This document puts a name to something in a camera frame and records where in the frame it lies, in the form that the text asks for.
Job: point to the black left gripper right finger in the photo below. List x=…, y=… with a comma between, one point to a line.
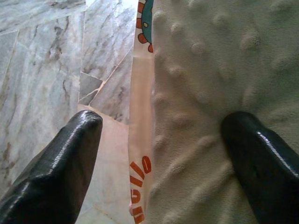
x=268, y=182

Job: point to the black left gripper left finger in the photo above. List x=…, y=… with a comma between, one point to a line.
x=51, y=182

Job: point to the cream dotted pillow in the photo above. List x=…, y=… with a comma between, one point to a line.
x=210, y=70

